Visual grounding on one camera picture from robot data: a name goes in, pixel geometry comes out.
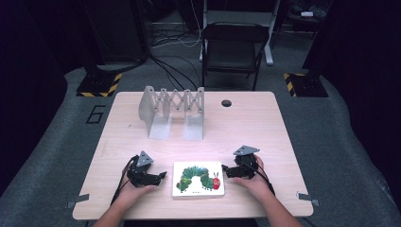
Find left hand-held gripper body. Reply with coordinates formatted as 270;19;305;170
126;150;163;189

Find caterpillar picture book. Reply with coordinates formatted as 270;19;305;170
171;161;226;199

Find right hand-held gripper cable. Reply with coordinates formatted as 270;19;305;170
239;156;276;197

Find grey expandable book rack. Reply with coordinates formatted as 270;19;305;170
138;85;206;141

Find striped black stand base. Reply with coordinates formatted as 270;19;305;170
283;72;329;98
76;72;123;98

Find person's left hand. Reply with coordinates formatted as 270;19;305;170
117;176;157;204

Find person's right hand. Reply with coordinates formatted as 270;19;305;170
234;155;273;201

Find dark cluttered shelf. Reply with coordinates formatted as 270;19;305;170
270;0;334;49

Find dark cabinet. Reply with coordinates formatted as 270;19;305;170
79;0;149;66

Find hand-held gripper cable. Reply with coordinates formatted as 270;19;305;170
110;155;140;206
239;156;276;197

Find grey table bracket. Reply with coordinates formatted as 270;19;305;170
65;193;91;209
296;191;321;207

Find left hand-held gripper cable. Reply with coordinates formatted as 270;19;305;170
110;155;140;206

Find white floor cable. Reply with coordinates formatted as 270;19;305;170
150;0;203;49

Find black floor cables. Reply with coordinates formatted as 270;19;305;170
149;27;202;92

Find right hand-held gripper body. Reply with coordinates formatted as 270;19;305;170
233;145;261;180

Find black folding chair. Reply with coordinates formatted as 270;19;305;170
200;22;270;92

